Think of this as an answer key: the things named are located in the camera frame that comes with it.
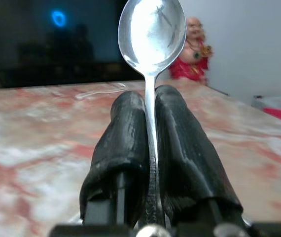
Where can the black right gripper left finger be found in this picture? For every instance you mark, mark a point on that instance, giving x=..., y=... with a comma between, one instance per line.
x=120, y=138

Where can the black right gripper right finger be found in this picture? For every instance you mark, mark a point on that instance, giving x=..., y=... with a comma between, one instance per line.
x=180, y=148

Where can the silver metal spoon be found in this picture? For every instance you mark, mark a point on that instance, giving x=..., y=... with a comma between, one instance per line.
x=152, y=39

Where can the laughing buddha figurine red robe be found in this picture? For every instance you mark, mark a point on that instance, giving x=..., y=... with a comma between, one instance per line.
x=192, y=56

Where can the red and white box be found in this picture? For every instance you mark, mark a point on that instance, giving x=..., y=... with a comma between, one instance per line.
x=277, y=107

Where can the dark television screen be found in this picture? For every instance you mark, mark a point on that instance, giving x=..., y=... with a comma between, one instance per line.
x=51, y=39

